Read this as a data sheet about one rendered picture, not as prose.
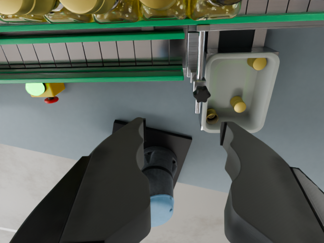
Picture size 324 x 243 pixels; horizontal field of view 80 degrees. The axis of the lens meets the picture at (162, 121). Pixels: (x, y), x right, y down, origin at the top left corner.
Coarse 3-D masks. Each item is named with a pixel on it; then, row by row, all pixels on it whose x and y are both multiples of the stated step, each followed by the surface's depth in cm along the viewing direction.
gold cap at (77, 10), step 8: (64, 0) 14; (72, 0) 14; (80, 0) 14; (88, 0) 14; (96, 0) 14; (104, 0) 16; (112, 0) 17; (72, 8) 15; (80, 8) 15; (88, 8) 15; (96, 8) 15; (104, 8) 17
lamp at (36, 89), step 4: (28, 84) 52; (32, 84) 52; (36, 84) 52; (40, 84) 53; (44, 84) 54; (28, 88) 52; (32, 88) 52; (36, 88) 52; (40, 88) 53; (44, 88) 54; (28, 92) 53; (32, 92) 52; (36, 92) 53; (40, 92) 53
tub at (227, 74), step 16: (208, 64) 47; (224, 64) 54; (240, 64) 54; (272, 64) 47; (208, 80) 49; (224, 80) 56; (240, 80) 56; (256, 80) 55; (272, 80) 48; (224, 96) 59; (240, 96) 58; (256, 96) 56; (224, 112) 61; (240, 112) 61; (256, 112) 56; (208, 128) 57; (256, 128) 55
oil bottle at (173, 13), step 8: (176, 0) 20; (184, 0) 20; (144, 8) 21; (176, 8) 20; (184, 8) 21; (144, 16) 22; (152, 16) 21; (160, 16) 21; (168, 16) 21; (176, 16) 21; (184, 16) 22
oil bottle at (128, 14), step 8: (120, 0) 20; (128, 0) 21; (136, 0) 22; (120, 8) 21; (128, 8) 21; (136, 8) 22; (96, 16) 21; (104, 16) 21; (112, 16) 21; (120, 16) 21; (128, 16) 22; (136, 16) 23; (104, 24) 24
